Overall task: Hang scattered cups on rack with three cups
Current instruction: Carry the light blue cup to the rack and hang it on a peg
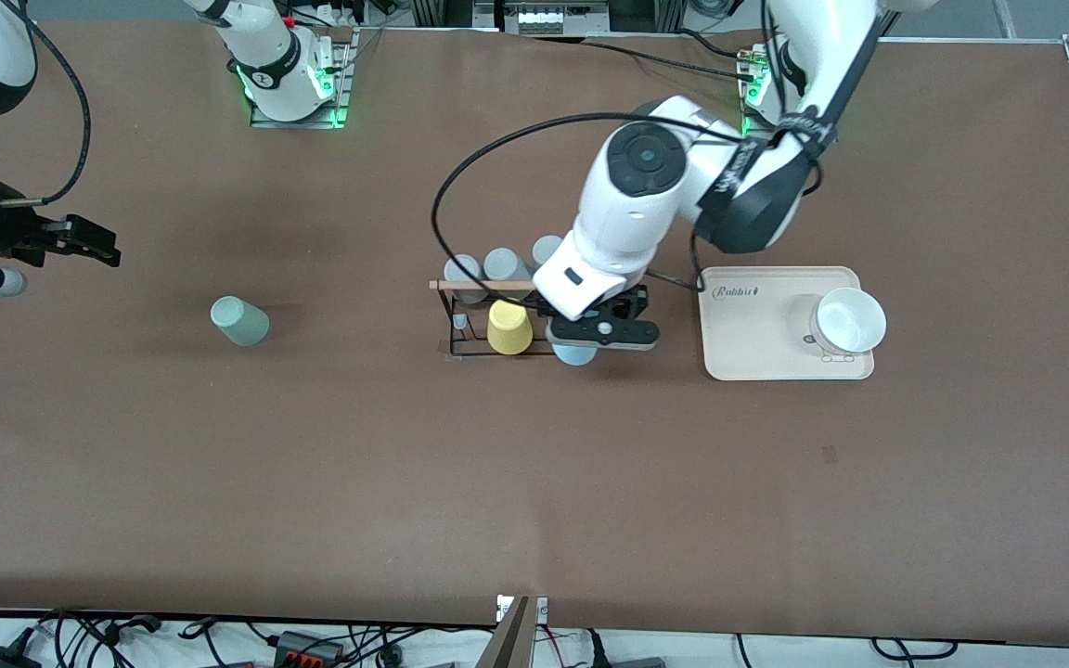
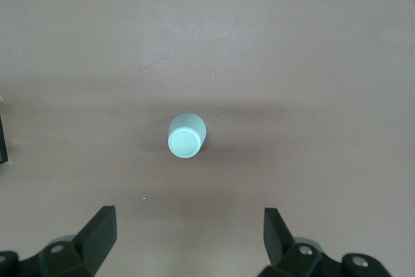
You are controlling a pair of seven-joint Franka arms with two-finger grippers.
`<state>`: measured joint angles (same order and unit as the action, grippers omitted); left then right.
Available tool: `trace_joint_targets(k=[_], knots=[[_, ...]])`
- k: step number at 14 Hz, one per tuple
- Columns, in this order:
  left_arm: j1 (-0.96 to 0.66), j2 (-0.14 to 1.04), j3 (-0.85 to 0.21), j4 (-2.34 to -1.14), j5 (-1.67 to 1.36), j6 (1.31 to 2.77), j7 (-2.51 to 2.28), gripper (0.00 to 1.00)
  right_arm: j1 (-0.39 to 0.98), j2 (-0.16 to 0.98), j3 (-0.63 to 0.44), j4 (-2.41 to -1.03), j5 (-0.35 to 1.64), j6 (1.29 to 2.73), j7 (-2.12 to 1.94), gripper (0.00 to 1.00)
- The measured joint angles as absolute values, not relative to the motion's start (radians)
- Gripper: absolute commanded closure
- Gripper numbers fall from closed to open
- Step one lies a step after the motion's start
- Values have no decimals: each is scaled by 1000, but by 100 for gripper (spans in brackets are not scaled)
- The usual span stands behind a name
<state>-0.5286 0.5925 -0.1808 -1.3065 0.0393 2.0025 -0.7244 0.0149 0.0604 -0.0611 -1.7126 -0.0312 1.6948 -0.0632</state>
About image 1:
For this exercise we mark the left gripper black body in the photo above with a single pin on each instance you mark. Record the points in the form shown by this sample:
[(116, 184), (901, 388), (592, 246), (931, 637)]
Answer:
[(629, 302)]

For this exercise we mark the light blue plastic cup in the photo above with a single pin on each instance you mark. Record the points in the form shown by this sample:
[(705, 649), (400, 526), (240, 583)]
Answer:
[(574, 355)]

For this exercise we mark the mint green plastic cup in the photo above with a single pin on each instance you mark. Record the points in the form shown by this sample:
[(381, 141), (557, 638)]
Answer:
[(239, 322)]

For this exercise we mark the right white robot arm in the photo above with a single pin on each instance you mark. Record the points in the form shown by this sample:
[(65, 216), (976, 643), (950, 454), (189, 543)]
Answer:
[(265, 46)]

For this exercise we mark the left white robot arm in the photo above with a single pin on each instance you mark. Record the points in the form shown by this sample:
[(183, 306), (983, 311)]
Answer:
[(627, 204)]

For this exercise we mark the grey plastic cup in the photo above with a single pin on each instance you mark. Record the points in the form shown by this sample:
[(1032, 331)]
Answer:
[(463, 274), (547, 250), (507, 264)]

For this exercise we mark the yellow plastic cup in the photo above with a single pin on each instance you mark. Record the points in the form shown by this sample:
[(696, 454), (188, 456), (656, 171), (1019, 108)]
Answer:
[(508, 327)]

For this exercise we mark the beige rectangular tray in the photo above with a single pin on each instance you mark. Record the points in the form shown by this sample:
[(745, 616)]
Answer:
[(748, 334)]

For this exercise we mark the white bowl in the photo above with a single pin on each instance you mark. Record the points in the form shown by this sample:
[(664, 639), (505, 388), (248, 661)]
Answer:
[(850, 320)]

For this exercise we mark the white power strip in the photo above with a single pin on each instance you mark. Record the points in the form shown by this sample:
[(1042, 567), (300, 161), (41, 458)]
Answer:
[(558, 19)]

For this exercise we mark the black power adapter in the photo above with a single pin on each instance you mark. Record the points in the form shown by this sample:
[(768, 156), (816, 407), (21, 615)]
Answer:
[(1, 659)]

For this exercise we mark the black red power strip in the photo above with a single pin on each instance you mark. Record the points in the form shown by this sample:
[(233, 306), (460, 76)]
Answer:
[(307, 647)]

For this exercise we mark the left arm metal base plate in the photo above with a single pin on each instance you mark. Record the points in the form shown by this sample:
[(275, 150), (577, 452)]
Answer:
[(748, 127)]

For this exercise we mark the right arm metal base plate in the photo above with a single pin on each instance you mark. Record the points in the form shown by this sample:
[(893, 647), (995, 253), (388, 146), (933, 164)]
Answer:
[(340, 93)]

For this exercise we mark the grey metal bracket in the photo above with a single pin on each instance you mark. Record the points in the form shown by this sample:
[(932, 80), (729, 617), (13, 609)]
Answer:
[(511, 640)]

